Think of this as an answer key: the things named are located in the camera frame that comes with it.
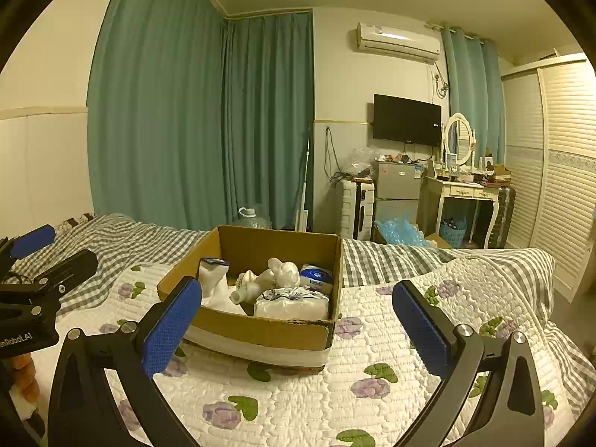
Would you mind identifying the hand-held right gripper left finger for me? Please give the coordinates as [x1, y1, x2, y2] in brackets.
[48, 276, 203, 447]

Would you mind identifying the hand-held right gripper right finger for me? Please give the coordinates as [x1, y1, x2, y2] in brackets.
[392, 280, 545, 447]

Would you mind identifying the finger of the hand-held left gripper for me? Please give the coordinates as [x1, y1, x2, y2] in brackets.
[18, 248, 100, 309]
[0, 223, 57, 272]

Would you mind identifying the white sock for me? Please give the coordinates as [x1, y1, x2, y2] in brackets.
[198, 257, 245, 316]

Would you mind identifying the brown cardboard box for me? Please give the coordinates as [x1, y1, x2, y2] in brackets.
[157, 225, 344, 367]

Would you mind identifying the blue tissue pack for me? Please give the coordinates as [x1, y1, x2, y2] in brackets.
[299, 264, 334, 295]

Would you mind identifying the white floral tissue pack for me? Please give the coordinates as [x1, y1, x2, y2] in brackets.
[254, 288, 331, 321]

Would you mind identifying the person's left hand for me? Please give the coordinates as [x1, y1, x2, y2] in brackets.
[8, 353, 42, 403]

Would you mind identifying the brown patterned cloth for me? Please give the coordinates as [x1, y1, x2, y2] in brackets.
[60, 213, 96, 229]

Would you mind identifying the blue plastic bag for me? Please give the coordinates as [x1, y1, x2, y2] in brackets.
[375, 216, 439, 248]

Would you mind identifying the blue bin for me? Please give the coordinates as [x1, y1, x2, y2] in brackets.
[440, 217, 468, 247]

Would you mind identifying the floral quilted blanket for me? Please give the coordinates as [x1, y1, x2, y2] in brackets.
[28, 256, 578, 447]

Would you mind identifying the clear water jug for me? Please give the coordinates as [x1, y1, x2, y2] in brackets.
[231, 207, 273, 230]

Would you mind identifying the white suitcase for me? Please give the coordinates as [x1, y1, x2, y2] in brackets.
[339, 179, 376, 240]

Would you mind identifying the white dressing table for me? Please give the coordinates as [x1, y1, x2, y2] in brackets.
[421, 175, 502, 249]

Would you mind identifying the grey mini fridge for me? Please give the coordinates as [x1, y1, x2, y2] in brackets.
[374, 160, 422, 236]

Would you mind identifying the white mop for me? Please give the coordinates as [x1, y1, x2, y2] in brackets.
[293, 123, 314, 233]

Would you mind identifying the clear plastic bag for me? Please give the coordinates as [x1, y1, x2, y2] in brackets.
[344, 146, 376, 178]

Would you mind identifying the wide teal curtain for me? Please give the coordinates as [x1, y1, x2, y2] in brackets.
[87, 0, 229, 232]

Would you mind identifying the white oval vanity mirror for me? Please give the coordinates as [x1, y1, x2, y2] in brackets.
[443, 112, 478, 167]

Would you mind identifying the white louvred wardrobe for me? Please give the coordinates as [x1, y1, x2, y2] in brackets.
[500, 53, 596, 304]

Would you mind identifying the teal corner curtain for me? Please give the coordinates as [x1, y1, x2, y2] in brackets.
[222, 12, 316, 232]

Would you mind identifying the narrow teal curtain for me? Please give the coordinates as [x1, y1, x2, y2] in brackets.
[440, 23, 506, 169]

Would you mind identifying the white air conditioner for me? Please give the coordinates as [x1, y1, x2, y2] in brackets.
[356, 22, 441, 63]

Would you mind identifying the hanging wall cable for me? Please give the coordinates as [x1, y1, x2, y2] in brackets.
[323, 126, 343, 187]

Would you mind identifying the black wall television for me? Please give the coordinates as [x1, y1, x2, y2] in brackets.
[372, 93, 443, 146]

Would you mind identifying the air conditioner hose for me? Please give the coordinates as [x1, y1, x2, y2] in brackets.
[431, 61, 452, 99]

